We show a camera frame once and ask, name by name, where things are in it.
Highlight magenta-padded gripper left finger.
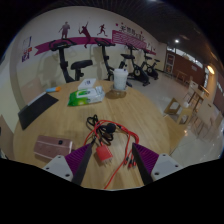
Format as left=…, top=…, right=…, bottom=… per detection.
left=41, top=143, right=92, bottom=186

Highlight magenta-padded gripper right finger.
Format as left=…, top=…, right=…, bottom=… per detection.
left=131, top=142, right=184, bottom=186

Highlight red charger block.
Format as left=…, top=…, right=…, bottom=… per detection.
left=95, top=142, right=114, bottom=164

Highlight pink power strip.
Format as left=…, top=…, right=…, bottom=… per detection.
left=33, top=134, right=74, bottom=160

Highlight wooden chair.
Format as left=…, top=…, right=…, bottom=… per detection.
left=163, top=97, right=194, bottom=127
left=0, top=114, right=16, bottom=160
left=19, top=78, right=43, bottom=104

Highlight black desk mat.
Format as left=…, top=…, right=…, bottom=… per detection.
left=17, top=93, right=60, bottom=131

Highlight green wet wipes pack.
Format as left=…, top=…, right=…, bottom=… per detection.
left=67, top=85, right=106, bottom=108

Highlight round wooden coaster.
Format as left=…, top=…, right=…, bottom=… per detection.
left=109, top=87, right=128, bottom=99

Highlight blue and orange marker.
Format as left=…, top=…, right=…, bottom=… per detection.
left=45, top=85, right=63, bottom=93

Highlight small white box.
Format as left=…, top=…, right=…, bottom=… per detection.
left=77, top=77, right=98, bottom=92

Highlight group of tables and chairs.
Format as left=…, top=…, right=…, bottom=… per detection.
left=174, top=69, right=224, bottom=143

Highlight white cup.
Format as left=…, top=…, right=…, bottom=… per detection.
left=113, top=68, right=129, bottom=92

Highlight row of black exercise bikes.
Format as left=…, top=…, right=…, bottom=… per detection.
left=48, top=38, right=161, bottom=88

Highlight red power strip cord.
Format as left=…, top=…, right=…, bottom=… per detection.
left=103, top=159, right=129, bottom=190

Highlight red multi-head charging cable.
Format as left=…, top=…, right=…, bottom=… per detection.
left=83, top=119, right=140, bottom=168

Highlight black cable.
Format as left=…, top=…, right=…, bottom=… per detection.
left=86, top=114, right=118, bottom=147

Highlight round wall lamp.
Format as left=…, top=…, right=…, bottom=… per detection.
left=206, top=64, right=216, bottom=75

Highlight magenta sports wall banner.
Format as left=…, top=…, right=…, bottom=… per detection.
left=34, top=20, right=157, bottom=57

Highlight wall posters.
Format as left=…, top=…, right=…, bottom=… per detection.
left=21, top=35, right=33, bottom=63

